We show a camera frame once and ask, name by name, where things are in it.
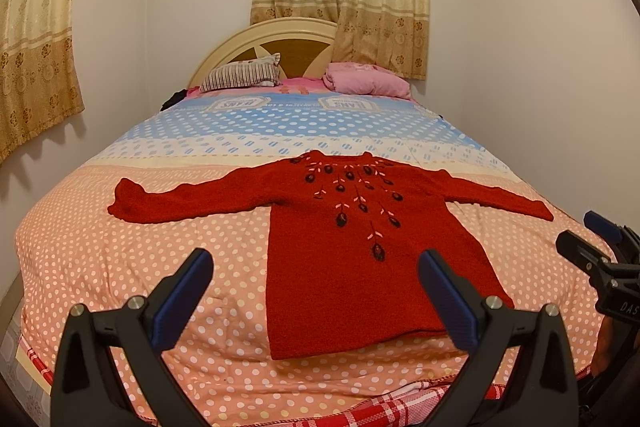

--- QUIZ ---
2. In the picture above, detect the cream wooden headboard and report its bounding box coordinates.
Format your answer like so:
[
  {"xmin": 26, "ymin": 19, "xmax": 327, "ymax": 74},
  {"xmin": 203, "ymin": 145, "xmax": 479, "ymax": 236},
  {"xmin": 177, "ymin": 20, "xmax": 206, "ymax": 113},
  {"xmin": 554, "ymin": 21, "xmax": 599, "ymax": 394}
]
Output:
[{"xmin": 188, "ymin": 17, "xmax": 337, "ymax": 88}]

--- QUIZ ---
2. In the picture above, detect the red embroidered knit sweater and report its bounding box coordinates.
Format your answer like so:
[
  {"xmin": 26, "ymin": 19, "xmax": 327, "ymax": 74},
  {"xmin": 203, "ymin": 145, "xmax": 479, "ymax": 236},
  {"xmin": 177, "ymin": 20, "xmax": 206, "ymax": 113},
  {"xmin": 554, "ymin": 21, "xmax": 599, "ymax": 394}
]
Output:
[{"xmin": 110, "ymin": 150, "xmax": 551, "ymax": 360}]

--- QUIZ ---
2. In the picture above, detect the grey striped pillow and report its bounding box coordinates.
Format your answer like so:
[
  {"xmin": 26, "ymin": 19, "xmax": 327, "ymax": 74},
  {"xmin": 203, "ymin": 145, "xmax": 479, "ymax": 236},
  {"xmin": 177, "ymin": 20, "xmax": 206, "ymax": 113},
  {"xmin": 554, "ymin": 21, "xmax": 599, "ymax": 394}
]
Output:
[{"xmin": 200, "ymin": 53, "xmax": 281, "ymax": 92}]

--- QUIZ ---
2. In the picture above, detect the polka dot bed cover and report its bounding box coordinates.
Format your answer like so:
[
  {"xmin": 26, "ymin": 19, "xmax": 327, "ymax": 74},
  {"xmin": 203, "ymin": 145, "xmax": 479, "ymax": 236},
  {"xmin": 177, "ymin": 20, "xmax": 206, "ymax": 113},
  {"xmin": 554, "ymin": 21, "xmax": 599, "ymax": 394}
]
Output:
[{"xmin": 15, "ymin": 88, "xmax": 602, "ymax": 426}]

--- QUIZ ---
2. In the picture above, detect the pink pillow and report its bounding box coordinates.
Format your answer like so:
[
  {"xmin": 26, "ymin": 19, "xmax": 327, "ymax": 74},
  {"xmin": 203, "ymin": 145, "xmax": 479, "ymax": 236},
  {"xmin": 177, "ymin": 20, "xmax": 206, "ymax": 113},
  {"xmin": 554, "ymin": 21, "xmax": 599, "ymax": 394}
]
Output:
[{"xmin": 322, "ymin": 62, "xmax": 410, "ymax": 100}]

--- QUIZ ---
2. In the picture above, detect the black item beside bed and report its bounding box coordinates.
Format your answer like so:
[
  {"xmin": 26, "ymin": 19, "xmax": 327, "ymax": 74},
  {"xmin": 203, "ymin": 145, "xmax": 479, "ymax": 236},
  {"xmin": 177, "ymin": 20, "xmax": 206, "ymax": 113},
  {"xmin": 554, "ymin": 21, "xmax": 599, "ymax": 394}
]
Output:
[{"xmin": 160, "ymin": 89, "xmax": 189, "ymax": 112}]

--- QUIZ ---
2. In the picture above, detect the beige side window curtain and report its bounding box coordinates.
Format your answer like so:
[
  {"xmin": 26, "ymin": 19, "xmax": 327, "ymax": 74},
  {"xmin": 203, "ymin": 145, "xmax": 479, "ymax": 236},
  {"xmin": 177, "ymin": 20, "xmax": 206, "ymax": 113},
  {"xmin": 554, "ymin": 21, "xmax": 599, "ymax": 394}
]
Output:
[{"xmin": 1, "ymin": 0, "xmax": 85, "ymax": 159}]

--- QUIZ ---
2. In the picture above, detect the red plaid blanket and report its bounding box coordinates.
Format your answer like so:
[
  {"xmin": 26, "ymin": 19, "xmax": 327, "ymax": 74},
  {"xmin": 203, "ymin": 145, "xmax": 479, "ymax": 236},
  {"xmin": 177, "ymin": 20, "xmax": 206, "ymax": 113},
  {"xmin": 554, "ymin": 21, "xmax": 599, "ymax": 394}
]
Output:
[{"xmin": 17, "ymin": 336, "xmax": 507, "ymax": 427}]

